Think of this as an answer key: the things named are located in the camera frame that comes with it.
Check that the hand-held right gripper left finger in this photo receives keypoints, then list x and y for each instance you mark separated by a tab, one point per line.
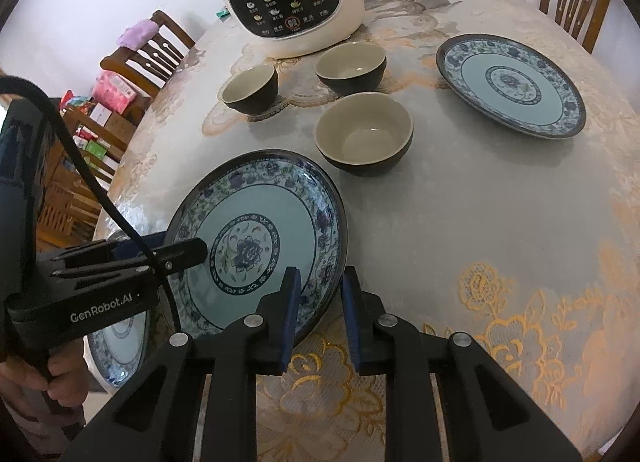
292	322

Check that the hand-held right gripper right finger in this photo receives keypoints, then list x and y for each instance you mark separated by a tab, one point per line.
350	327

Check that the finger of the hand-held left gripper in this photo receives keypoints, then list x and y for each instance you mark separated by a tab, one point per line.
182	254
125	246

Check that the blue floral ceramic plate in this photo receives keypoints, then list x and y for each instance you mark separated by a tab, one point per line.
280	222
120	347
510	85

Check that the dark bowl cream inside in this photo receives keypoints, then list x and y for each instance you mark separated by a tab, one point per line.
365	140
249	88
351	66

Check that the person's left hand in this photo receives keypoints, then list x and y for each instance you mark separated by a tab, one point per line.
67	382

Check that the pink box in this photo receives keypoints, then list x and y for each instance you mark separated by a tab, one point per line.
114	91

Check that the floral lace tablecloth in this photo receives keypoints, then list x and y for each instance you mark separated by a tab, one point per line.
475	202

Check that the purple cloth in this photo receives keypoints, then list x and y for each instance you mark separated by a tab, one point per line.
141	35

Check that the green packet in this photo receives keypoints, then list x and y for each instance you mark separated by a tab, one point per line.
221	14

